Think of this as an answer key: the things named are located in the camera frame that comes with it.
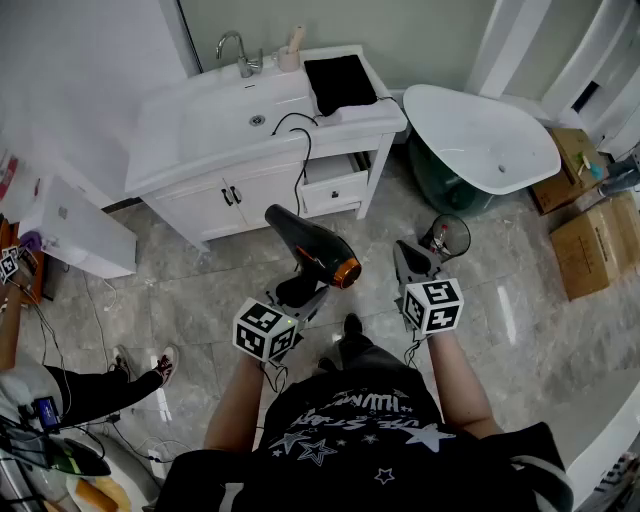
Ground black cloth bag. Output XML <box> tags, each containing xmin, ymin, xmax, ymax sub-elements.
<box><xmin>302</xmin><ymin>53</ymin><xmax>401</xmax><ymax>118</ymax></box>

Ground black power cord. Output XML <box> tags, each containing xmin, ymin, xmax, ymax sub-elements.
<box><xmin>271</xmin><ymin>112</ymin><xmax>321</xmax><ymax>219</ymax></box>

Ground grey metal device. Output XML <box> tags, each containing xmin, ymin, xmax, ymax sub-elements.
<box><xmin>598</xmin><ymin>159</ymin><xmax>640</xmax><ymax>197</ymax></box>

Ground black mesh trash bin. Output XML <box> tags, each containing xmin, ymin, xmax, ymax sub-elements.
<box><xmin>418</xmin><ymin>213</ymin><xmax>473</xmax><ymax>262</ymax></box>

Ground grey shoulder strap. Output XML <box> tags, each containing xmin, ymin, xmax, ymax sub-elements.
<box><xmin>508</xmin><ymin>451</ymin><xmax>575</xmax><ymax>512</ymax></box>

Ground black star print T-shirt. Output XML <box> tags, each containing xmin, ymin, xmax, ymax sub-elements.
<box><xmin>156</xmin><ymin>368</ymin><xmax>575</xmax><ymax>512</ymax></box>

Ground chrome faucet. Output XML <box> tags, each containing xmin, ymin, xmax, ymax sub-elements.
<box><xmin>215</xmin><ymin>30</ymin><xmax>265</xmax><ymax>79</ymax></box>

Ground white furniture panel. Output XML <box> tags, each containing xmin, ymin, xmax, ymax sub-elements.
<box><xmin>563</xmin><ymin>398</ymin><xmax>640</xmax><ymax>512</ymax></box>

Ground black orange hair dryer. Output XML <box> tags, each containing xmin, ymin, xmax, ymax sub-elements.
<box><xmin>263</xmin><ymin>203</ymin><xmax>363</xmax><ymax>309</ymax></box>

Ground large closed cardboard box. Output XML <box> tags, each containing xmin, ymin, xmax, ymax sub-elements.
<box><xmin>548</xmin><ymin>191</ymin><xmax>640</xmax><ymax>302</ymax></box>

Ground open cardboard box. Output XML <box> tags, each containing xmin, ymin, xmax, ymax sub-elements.
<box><xmin>528</xmin><ymin>126</ymin><xmax>610</xmax><ymax>217</ymax></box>

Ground black gripper data cable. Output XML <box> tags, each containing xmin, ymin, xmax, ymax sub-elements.
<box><xmin>403</xmin><ymin>333</ymin><xmax>427</xmax><ymax>370</ymax></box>
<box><xmin>258</xmin><ymin>360</ymin><xmax>290</xmax><ymax>395</ymax></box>

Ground person's dark trousers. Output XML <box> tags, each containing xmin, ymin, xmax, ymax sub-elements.
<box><xmin>319</xmin><ymin>333</ymin><xmax>417</xmax><ymax>387</ymax></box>

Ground small blue screen device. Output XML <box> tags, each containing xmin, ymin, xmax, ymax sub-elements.
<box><xmin>31</xmin><ymin>396</ymin><xmax>62</xmax><ymax>432</ymax></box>

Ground white vanity cabinet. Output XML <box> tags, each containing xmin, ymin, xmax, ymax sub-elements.
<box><xmin>141</xmin><ymin>132</ymin><xmax>397</xmax><ymax>252</ymax></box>

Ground white bathtub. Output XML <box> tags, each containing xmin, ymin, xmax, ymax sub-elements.
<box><xmin>401</xmin><ymin>83</ymin><xmax>563</xmax><ymax>219</ymax></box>

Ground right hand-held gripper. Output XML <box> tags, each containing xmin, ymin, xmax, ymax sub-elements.
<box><xmin>392</xmin><ymin>239</ymin><xmax>466</xmax><ymax>336</ymax></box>

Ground spare gripper device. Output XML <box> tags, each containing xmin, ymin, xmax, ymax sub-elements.
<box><xmin>0</xmin><ymin>243</ymin><xmax>39</xmax><ymax>301</ymax></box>

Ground pink cup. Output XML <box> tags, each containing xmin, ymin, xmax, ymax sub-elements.
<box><xmin>271</xmin><ymin>44</ymin><xmax>303</xmax><ymax>73</ymax></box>

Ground person's left forearm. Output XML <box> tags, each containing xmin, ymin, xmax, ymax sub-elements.
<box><xmin>203</xmin><ymin>349</ymin><xmax>267</xmax><ymax>454</ymax></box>

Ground person's right forearm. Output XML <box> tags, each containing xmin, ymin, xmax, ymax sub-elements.
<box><xmin>426</xmin><ymin>329</ymin><xmax>504</xmax><ymax>442</ymax></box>

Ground white sink basin top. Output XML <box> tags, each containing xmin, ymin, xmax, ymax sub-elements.
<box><xmin>123</xmin><ymin>44</ymin><xmax>409</xmax><ymax>195</ymax></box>

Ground white vanity drawer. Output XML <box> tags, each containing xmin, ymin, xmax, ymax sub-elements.
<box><xmin>300</xmin><ymin>152</ymin><xmax>372</xmax><ymax>217</ymax></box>

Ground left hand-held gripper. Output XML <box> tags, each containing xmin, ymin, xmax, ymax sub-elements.
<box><xmin>232</xmin><ymin>287</ymin><xmax>330</xmax><ymax>363</ymax></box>

